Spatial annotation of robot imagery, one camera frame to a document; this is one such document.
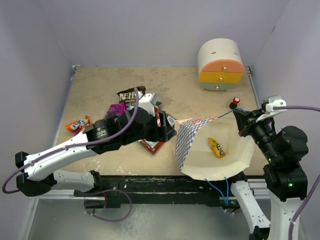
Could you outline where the purple cable right underside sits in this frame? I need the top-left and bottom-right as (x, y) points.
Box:
(223, 197), (247, 216)

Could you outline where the round drawer box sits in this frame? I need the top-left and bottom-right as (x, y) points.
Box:
(197, 38), (245, 92)

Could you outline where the red doritos bag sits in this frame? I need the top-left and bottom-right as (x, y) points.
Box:
(138, 105), (176, 155)

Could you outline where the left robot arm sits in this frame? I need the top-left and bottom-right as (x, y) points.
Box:
(15, 107), (177, 197)

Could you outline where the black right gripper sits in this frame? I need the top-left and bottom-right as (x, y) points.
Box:
(233, 105), (281, 161)

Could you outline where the orange snack packet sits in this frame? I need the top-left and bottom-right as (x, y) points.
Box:
(64, 115), (92, 135)

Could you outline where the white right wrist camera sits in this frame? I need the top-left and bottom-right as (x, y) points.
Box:
(255, 95), (287, 123)

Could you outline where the blue checkered paper bag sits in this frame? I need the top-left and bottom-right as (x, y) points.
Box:
(172, 113), (255, 183)

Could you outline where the yellow m&m packet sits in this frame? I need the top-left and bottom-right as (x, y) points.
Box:
(208, 137), (226, 158)

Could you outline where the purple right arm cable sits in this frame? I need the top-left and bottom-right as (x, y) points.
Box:
(272, 105), (320, 240)

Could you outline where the purple snack packet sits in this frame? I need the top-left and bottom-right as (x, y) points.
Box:
(104, 102), (127, 119)

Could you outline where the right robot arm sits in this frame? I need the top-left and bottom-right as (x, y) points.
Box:
(222, 109), (309, 240)

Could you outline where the purple cable under table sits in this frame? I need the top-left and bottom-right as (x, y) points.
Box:
(83, 188), (133, 222)

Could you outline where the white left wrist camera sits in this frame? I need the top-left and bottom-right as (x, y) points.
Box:
(138, 92), (159, 116)

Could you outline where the black table edge rail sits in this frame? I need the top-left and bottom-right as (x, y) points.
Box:
(29, 174), (273, 208)

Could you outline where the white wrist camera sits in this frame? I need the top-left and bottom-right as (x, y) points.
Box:
(255, 95), (287, 123)
(138, 92), (159, 116)

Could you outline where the brown potato chips bag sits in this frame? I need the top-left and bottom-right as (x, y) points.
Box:
(117, 85), (146, 106)

